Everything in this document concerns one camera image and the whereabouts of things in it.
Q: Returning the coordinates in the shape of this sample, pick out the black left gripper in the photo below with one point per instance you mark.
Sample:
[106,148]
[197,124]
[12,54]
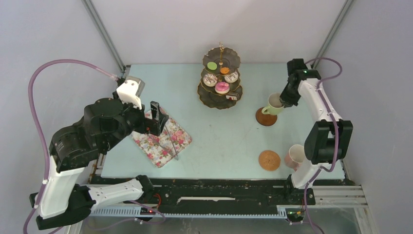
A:
[150,125]

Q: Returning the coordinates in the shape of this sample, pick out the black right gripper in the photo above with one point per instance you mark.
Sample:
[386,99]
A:
[289,101]

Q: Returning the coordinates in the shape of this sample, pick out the cream paper cup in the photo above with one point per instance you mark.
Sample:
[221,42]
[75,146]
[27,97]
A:
[274,106]

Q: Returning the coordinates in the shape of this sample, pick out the woven rattan coaster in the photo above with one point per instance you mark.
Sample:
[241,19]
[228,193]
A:
[269,160]
[265,119]

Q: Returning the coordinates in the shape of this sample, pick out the chocolate drizzled donut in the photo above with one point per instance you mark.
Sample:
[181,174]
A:
[231,78]

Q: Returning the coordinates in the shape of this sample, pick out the pink mug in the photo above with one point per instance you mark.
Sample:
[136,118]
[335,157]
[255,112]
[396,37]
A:
[295,156]

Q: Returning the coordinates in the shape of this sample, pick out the three tier dessert stand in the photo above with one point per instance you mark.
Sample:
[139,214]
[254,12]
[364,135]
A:
[223,57]

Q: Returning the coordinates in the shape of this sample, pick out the orange tart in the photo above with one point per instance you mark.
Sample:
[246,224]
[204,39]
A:
[222,87]

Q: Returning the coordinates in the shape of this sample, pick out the green macaron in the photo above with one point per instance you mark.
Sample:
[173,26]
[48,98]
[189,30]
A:
[212,66]

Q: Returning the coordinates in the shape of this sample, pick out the small orange pastry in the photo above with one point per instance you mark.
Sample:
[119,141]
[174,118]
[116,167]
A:
[224,70]

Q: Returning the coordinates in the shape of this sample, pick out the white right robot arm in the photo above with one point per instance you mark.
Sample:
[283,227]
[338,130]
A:
[330,135]

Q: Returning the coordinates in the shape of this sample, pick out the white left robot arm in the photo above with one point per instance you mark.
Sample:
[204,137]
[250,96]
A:
[104,124]

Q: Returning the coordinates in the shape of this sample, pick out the floral square tray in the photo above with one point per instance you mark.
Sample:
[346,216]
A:
[162,149]

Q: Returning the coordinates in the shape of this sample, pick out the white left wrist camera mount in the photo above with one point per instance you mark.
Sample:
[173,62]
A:
[130,90]

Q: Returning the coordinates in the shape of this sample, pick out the right aluminium frame post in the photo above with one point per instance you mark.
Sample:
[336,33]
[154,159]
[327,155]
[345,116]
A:
[335,27]

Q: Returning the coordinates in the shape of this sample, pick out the aluminium frame post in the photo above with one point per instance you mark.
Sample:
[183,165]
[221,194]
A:
[335,27]
[96,19]

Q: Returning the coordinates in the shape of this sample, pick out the left aluminium frame post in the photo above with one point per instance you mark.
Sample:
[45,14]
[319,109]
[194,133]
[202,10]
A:
[96,19]

